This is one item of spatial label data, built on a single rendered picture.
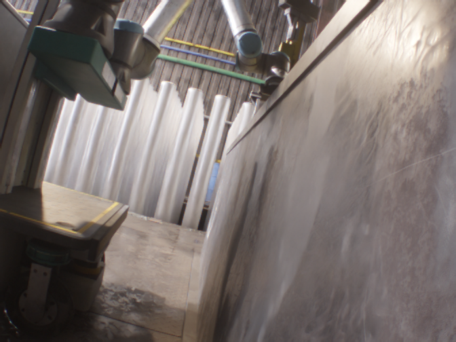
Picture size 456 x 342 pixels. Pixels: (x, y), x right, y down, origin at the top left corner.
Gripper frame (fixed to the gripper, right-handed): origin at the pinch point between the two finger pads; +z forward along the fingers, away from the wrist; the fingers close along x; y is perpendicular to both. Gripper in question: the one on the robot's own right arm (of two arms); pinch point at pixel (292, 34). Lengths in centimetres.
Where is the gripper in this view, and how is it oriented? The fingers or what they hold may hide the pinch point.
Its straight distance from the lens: 113.6
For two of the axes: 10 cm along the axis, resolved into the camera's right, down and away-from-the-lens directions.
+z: -2.5, 9.7, -0.4
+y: -4.1, -0.7, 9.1
